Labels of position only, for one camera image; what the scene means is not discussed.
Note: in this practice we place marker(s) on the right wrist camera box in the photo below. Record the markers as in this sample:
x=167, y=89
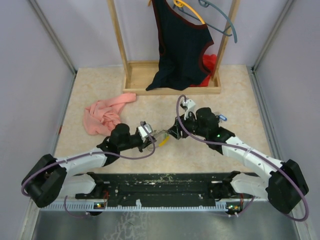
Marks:
x=188, y=106

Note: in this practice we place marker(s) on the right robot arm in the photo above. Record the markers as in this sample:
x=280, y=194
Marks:
x=280, y=182

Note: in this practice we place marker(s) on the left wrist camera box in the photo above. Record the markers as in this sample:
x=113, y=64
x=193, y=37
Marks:
x=144, y=130

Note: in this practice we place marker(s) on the red cloth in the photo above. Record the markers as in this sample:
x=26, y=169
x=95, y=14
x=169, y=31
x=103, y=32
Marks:
x=209, y=62

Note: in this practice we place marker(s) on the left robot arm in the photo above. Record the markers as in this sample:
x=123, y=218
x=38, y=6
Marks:
x=52, y=178

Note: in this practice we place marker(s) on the yellow clothes hanger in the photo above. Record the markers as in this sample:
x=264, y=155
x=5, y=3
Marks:
x=181, y=4

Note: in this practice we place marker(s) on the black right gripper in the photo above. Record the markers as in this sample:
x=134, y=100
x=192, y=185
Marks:
x=176, y=130

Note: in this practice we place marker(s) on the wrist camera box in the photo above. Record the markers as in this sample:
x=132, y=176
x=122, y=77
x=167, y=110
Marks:
x=144, y=130
x=188, y=106

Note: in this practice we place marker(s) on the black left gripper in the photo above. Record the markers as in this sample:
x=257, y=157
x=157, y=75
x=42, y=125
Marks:
x=144, y=144

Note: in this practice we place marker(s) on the large keyring with small rings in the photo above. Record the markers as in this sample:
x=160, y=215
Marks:
x=161, y=139

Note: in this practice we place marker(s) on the blue tagged key bunch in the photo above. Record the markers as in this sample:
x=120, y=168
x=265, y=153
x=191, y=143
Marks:
x=221, y=117

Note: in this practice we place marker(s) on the wooden clothes rack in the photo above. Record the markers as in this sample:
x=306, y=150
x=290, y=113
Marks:
x=138, y=75

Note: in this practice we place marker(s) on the dark navy tank top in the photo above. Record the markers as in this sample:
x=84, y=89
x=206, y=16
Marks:
x=182, y=45

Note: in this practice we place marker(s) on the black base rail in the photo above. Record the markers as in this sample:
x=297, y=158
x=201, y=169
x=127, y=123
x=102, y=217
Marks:
x=161, y=189

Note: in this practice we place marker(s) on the pink cloth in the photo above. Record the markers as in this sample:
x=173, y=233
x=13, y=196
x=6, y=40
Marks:
x=102, y=116

